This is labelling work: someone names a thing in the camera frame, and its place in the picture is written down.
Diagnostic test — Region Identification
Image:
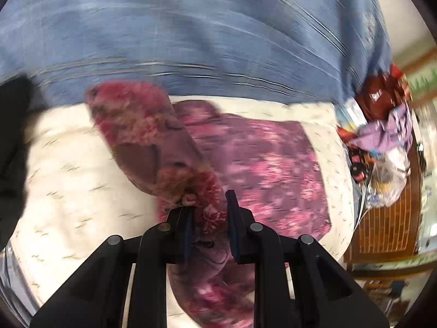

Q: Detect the blue striped bedsheet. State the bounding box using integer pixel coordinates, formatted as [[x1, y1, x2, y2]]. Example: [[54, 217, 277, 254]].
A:
[[0, 239, 36, 328]]

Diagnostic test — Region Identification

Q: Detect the clear plastic bag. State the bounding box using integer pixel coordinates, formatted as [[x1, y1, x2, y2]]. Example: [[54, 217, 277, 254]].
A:
[[365, 146, 411, 209]]

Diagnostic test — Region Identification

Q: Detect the red and black patterned cloth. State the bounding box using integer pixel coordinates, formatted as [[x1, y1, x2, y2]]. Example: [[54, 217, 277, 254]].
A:
[[337, 126, 368, 182]]

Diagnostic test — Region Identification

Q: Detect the light blue plastic packet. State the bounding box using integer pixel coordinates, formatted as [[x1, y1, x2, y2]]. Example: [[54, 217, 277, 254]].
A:
[[335, 96, 368, 131]]

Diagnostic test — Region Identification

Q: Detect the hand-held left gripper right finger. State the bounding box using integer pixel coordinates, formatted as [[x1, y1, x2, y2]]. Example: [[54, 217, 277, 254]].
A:
[[225, 189, 390, 328]]

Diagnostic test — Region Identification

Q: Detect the dark cloth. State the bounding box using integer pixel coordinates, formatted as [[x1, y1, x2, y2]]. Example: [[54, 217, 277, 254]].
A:
[[0, 74, 34, 244]]

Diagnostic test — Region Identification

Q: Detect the purple floral shirt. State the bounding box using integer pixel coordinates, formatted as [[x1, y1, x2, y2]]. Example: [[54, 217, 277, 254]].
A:
[[85, 80, 333, 328]]

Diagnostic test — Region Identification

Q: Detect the blue plaid blanket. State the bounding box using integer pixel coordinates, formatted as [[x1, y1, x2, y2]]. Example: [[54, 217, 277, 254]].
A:
[[0, 0, 393, 112]]

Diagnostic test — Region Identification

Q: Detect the cream leaf-print quilt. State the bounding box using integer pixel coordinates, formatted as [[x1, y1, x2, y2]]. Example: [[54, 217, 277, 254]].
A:
[[10, 96, 356, 328]]

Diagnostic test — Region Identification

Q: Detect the brown wooden cabinet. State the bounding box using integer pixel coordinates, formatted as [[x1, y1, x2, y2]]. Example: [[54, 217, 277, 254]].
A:
[[342, 137, 427, 268]]

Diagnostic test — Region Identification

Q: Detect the red plastic bag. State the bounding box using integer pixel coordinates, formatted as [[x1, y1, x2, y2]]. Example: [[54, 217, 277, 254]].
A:
[[357, 63, 412, 121]]

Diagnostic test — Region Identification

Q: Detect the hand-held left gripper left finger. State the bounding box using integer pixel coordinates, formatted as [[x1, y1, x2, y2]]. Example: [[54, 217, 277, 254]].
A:
[[31, 207, 196, 328]]

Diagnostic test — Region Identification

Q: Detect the lilac printed cloth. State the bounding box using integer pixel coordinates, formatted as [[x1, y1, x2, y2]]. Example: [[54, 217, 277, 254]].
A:
[[348, 102, 415, 155]]

